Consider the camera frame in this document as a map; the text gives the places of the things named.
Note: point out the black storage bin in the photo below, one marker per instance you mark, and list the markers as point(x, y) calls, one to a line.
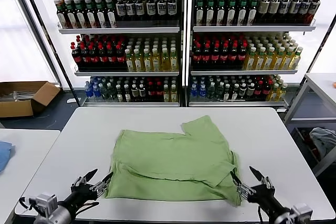
point(301, 140)

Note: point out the dark bottle beige label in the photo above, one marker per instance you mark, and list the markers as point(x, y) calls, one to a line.
point(273, 9)
point(263, 9)

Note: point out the black slanted pole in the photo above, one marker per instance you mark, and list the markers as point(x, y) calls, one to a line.
point(318, 51)
point(53, 51)

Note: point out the grey metal frame table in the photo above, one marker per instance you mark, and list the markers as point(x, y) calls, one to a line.
point(321, 83)

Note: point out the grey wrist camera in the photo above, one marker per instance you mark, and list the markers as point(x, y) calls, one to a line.
point(302, 211)
point(46, 201)

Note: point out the blue folded cloth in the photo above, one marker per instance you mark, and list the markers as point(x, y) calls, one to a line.
point(4, 155)

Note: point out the open cardboard box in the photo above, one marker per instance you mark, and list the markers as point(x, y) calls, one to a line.
point(15, 108)

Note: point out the small red cap cola bottle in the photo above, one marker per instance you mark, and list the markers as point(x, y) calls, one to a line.
point(266, 89)
point(258, 90)
point(150, 93)
point(158, 93)

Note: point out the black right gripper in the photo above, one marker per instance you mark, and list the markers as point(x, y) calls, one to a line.
point(267, 200)

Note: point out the small green water bottle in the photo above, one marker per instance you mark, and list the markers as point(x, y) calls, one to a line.
point(210, 91)
point(104, 91)
point(111, 93)
point(218, 91)

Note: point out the green cap tea bottle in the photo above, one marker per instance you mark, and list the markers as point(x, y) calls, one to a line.
point(61, 16)
point(252, 11)
point(199, 11)
point(241, 11)
point(110, 15)
point(100, 15)
point(79, 15)
point(209, 11)
point(220, 11)
point(89, 15)
point(231, 11)
point(69, 15)

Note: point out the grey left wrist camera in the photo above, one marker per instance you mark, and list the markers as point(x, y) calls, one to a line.
point(46, 201)

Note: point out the dark bottle blue white label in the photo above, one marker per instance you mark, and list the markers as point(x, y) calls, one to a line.
point(304, 10)
point(120, 9)
point(314, 10)
point(150, 9)
point(294, 9)
point(284, 9)
point(171, 9)
point(129, 9)
point(161, 9)
point(139, 9)

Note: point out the grey metal shelf rack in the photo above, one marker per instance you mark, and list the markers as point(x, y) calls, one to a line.
point(118, 30)
point(249, 28)

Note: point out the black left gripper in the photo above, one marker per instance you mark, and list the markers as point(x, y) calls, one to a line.
point(82, 195)

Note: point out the grey cloth bundle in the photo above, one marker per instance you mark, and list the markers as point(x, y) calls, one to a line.
point(324, 140)

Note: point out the clear plastic packaging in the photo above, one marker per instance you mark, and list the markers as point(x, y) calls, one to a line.
point(18, 95)

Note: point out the small blue drink bottle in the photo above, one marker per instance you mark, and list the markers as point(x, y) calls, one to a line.
point(96, 91)
point(201, 91)
point(88, 91)
point(193, 91)

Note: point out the small yellow juice bottle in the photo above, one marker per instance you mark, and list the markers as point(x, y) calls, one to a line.
point(165, 95)
point(281, 93)
point(173, 95)
point(272, 94)

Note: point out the red bag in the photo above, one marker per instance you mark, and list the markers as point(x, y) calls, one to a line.
point(314, 150)

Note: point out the small dark bottle white cap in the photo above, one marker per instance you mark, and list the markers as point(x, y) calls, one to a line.
point(134, 93)
point(226, 93)
point(141, 93)
point(249, 90)
point(126, 94)
point(233, 93)
point(119, 94)
point(241, 91)

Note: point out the green t-shirt with print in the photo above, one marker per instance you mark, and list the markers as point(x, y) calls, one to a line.
point(170, 155)

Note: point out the white paper scrap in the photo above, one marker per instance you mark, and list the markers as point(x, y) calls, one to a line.
point(70, 100)

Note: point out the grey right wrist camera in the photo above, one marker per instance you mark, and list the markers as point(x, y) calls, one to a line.
point(302, 211)

